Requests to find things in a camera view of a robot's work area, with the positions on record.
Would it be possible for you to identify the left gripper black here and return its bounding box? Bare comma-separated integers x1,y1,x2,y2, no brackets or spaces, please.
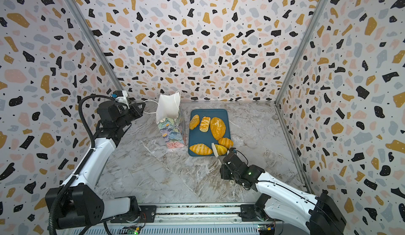
115,101,144,129

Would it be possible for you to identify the shell shaped bread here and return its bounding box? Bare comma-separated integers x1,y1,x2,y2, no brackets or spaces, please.
218,137,234,149
215,144,228,156

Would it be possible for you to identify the floral paper bag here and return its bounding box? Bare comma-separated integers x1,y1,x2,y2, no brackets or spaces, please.
144,91,186,149

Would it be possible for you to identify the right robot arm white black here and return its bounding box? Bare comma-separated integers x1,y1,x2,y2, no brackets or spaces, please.
212,144,347,235

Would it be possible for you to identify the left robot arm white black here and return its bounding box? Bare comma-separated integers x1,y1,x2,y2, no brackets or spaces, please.
45,98,145,235

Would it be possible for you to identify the large oval brown bread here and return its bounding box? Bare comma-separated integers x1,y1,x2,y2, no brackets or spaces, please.
210,117,226,140

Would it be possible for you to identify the croissant shaped bread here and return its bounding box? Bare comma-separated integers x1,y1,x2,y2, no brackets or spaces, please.
189,144,213,156

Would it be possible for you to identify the striped glazed bread loaf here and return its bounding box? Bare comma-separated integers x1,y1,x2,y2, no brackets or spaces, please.
199,116,211,133

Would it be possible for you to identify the small oval bread roll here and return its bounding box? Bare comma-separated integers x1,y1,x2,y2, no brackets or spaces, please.
189,114,200,130

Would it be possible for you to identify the teal rectangular tray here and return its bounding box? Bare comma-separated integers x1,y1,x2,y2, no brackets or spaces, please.
188,108,233,157

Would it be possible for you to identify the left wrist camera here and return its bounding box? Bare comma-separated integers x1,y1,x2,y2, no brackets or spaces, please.
111,90,129,107

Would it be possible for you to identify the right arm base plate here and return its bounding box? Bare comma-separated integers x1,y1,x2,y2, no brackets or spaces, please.
239,204,270,222

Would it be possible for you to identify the left corner aluminium post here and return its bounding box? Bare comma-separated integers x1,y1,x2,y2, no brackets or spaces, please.
64,0,124,91

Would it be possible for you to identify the corner aluminium post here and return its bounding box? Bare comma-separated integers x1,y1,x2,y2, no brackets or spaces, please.
275,0,327,106
64,0,124,91

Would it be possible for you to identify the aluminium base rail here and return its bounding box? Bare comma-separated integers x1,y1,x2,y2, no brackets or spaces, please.
63,203,284,235

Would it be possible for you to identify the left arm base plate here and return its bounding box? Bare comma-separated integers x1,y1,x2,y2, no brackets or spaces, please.
111,205,157,224

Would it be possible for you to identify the right corner aluminium post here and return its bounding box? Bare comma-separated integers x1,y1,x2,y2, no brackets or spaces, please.
275,0,327,106

